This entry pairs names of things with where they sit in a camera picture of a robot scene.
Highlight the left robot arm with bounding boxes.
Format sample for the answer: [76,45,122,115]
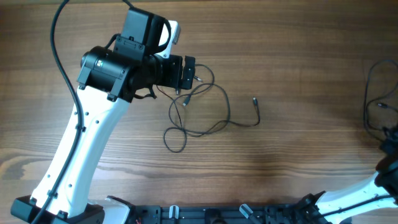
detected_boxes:
[11,7,195,223]

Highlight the black USB cable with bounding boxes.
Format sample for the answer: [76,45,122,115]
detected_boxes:
[363,58,398,142]
[155,63,261,154]

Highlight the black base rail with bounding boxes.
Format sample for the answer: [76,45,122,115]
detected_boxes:
[130,203,330,224]

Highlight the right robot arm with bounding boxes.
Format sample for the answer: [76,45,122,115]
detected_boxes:
[295,126,397,223]

